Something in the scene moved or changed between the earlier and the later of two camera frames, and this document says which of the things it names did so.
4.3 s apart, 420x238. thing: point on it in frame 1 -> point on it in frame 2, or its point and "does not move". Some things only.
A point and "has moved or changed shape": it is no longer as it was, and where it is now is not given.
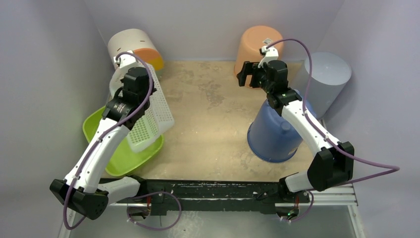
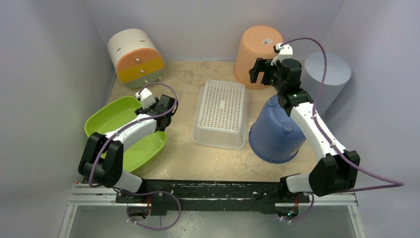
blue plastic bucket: [271, 138] does not move
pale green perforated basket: [159, 119] has moved or changed shape
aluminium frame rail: [333, 195] does not move
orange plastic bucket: [252, 41] does not move
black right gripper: [252, 75] -> [263, 73]
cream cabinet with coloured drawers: [137, 41] does not move
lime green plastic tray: [124, 160] does not move
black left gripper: [123, 80] -> [138, 111]
